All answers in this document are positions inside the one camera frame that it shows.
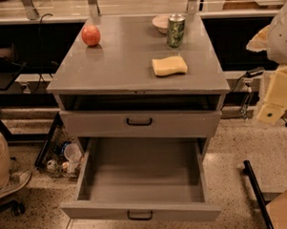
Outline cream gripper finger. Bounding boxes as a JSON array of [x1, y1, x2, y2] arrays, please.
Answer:
[[256, 64, 287, 125]]

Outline yellow sponge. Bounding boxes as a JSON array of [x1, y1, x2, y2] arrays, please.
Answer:
[[152, 55, 188, 76]]

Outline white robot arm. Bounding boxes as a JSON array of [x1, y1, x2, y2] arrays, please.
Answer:
[[246, 2, 287, 125]]

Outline open grey lower drawer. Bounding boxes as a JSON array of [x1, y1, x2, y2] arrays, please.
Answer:
[[61, 137, 221, 222]]

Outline closed grey upper drawer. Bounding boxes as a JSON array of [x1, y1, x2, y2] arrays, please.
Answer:
[[59, 110, 221, 138]]

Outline black power adapter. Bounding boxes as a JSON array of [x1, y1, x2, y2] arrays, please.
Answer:
[[246, 67, 265, 78]]

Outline black metal bar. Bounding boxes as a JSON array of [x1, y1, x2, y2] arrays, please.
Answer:
[[243, 159, 275, 229]]

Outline green soda can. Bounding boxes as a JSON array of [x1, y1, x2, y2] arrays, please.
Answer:
[[167, 13, 185, 49]]

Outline white bowl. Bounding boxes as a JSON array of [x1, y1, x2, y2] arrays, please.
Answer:
[[152, 15, 168, 34]]

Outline red apple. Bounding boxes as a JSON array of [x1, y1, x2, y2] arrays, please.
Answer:
[[81, 25, 101, 46]]

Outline clear plastic cup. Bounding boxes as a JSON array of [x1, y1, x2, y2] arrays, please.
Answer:
[[63, 143, 82, 162]]

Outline black office chair base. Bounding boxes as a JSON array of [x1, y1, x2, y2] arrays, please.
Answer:
[[0, 199, 26, 217]]

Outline wire basket with trash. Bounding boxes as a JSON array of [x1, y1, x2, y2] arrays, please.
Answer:
[[34, 114, 81, 179]]

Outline black hanging cable left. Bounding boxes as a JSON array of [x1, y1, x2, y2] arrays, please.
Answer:
[[27, 12, 57, 94]]

